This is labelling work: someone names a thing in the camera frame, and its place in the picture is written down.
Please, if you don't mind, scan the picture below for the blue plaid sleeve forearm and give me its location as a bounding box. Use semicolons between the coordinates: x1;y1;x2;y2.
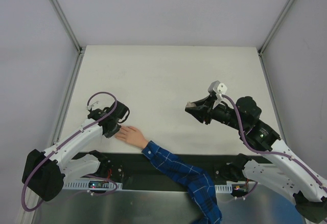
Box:
142;141;222;224

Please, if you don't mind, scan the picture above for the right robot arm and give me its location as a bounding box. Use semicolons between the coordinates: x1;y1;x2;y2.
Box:
185;95;326;223

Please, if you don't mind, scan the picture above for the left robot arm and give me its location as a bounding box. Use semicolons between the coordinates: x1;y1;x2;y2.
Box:
22;102;130;202

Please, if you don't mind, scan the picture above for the person's hand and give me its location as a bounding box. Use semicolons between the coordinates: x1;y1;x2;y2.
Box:
115;126;149;150

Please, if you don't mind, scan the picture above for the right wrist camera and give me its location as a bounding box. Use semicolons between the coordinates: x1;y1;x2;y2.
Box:
208;81;227;109

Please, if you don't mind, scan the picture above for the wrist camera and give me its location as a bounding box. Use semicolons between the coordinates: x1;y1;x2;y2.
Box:
86;101;99;110
208;81;227;109

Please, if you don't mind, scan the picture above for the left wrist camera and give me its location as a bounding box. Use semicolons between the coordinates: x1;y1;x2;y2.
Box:
86;101;99;110

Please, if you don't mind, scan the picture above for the white cable duct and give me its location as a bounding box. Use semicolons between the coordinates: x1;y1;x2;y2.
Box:
62;179;123;191

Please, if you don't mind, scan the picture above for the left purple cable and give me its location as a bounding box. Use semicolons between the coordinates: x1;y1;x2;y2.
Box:
21;91;119;212

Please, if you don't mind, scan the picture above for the purple cable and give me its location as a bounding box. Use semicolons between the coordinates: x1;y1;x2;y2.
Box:
21;91;119;212
222;95;327;191

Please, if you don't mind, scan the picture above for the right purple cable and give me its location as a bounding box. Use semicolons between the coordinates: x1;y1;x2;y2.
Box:
222;95;327;191

